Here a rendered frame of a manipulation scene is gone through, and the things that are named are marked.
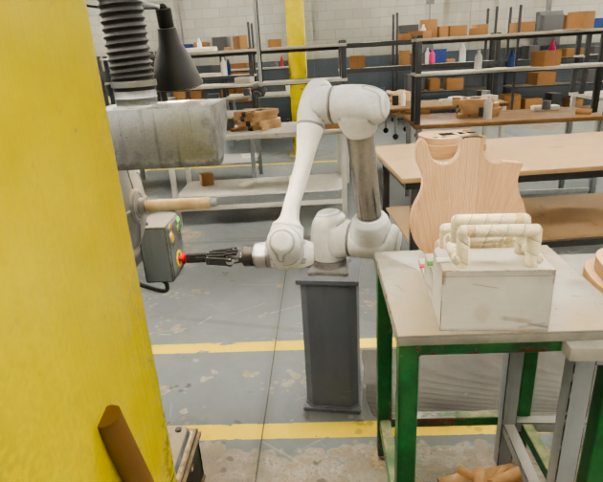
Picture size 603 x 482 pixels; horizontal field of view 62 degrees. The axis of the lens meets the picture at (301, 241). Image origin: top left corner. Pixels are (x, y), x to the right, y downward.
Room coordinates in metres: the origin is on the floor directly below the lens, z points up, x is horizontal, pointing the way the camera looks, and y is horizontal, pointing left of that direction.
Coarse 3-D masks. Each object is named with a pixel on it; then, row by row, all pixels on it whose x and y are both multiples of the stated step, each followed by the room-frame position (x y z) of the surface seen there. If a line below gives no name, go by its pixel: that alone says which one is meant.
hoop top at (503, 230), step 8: (504, 224) 1.14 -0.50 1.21; (512, 224) 1.14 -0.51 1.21; (520, 224) 1.13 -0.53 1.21; (528, 224) 1.13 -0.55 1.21; (536, 224) 1.13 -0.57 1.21; (464, 232) 1.13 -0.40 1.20; (472, 232) 1.13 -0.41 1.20; (480, 232) 1.13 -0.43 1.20; (488, 232) 1.12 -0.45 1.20; (496, 232) 1.12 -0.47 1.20; (504, 232) 1.12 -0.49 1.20; (512, 232) 1.12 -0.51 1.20; (520, 232) 1.12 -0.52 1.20; (528, 232) 1.11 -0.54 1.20; (536, 232) 1.11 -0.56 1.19
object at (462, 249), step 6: (462, 234) 1.13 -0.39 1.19; (462, 240) 1.13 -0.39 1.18; (468, 240) 1.13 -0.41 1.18; (462, 246) 1.13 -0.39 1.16; (468, 246) 1.13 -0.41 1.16; (456, 252) 1.15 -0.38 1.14; (462, 252) 1.13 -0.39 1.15; (468, 252) 1.14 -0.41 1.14; (462, 258) 1.13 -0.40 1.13; (468, 258) 1.14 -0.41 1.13; (462, 264) 1.13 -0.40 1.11
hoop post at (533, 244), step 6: (534, 234) 1.11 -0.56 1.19; (540, 234) 1.11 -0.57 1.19; (528, 240) 1.12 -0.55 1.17; (534, 240) 1.11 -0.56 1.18; (540, 240) 1.11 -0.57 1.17; (528, 246) 1.12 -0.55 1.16; (534, 246) 1.11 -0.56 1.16; (540, 246) 1.12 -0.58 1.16; (528, 252) 1.12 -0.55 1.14; (534, 252) 1.11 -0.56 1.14; (528, 258) 1.12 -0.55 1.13; (534, 258) 1.11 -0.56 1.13; (528, 264) 1.12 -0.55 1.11; (534, 264) 1.11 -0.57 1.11
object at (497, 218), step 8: (456, 216) 1.22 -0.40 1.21; (464, 216) 1.22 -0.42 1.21; (472, 216) 1.22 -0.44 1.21; (480, 216) 1.21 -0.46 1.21; (488, 216) 1.21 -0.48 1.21; (496, 216) 1.21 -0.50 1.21; (504, 216) 1.20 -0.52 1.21; (512, 216) 1.20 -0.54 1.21; (520, 216) 1.20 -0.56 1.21; (528, 216) 1.20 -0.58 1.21; (464, 224) 1.21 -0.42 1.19; (472, 224) 1.21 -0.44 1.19; (480, 224) 1.21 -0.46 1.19; (488, 224) 1.20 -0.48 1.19; (496, 224) 1.20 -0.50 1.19
